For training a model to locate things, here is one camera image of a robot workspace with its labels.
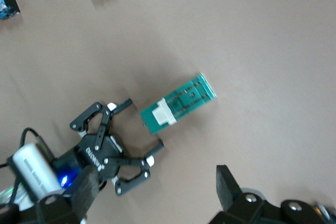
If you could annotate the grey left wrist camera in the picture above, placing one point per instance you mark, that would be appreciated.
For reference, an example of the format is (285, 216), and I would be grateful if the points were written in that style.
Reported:
(34, 171)

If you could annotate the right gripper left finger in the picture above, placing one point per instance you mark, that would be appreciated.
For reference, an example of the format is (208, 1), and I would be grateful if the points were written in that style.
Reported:
(86, 187)

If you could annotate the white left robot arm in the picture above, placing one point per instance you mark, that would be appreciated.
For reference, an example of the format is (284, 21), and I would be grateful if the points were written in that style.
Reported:
(8, 195)

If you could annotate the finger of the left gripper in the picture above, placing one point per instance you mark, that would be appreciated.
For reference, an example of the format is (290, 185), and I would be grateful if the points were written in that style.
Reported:
(105, 119)
(131, 162)

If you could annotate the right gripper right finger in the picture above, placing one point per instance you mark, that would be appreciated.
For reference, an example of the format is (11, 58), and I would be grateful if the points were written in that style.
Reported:
(228, 187)

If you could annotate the red button with dark block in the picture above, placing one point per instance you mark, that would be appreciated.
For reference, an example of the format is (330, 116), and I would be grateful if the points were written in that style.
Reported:
(8, 6)

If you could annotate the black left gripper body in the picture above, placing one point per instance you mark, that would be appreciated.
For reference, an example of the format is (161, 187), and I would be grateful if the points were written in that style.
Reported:
(89, 153)

